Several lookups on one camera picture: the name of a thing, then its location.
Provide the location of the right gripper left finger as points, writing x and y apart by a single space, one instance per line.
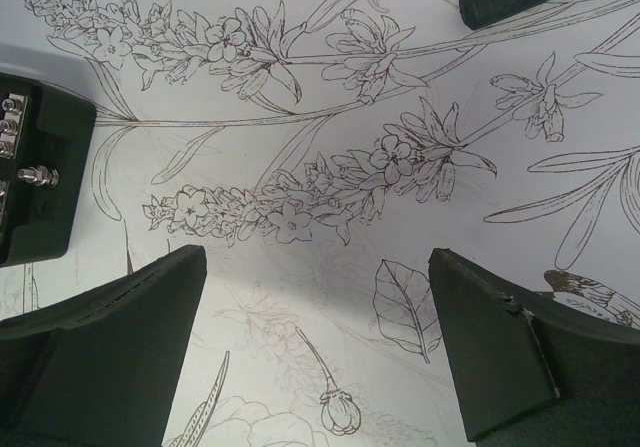
101 368

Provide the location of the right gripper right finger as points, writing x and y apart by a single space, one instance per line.
554 368

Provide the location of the black fuse box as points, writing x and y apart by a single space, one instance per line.
45 138

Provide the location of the floral patterned table mat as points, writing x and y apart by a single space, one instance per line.
319 150

